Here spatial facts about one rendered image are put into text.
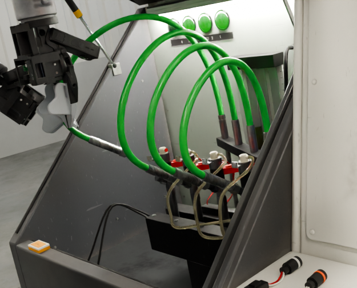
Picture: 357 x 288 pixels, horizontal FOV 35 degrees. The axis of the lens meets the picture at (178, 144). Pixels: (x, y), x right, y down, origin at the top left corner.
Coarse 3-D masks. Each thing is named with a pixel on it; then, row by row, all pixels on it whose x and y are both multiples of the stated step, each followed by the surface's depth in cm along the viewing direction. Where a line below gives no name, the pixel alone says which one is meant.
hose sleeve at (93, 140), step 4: (92, 136) 126; (92, 140) 126; (96, 140) 126; (100, 140) 127; (92, 144) 126; (96, 144) 126; (100, 144) 126; (104, 144) 127; (108, 144) 127; (112, 144) 128; (104, 148) 127; (108, 148) 127; (112, 148) 127; (116, 148) 128; (120, 148) 128; (116, 152) 128; (120, 152) 128
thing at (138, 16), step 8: (128, 16) 124; (136, 16) 125; (144, 16) 125; (152, 16) 126; (160, 16) 127; (112, 24) 123; (120, 24) 124; (168, 24) 128; (176, 24) 128; (96, 32) 123; (104, 32) 123; (88, 40) 122; (192, 40) 130; (72, 56) 122; (200, 56) 132; (208, 64) 132; (216, 88) 134; (216, 96) 134; (216, 104) 135; (72, 128) 124; (80, 136) 125; (88, 136) 126
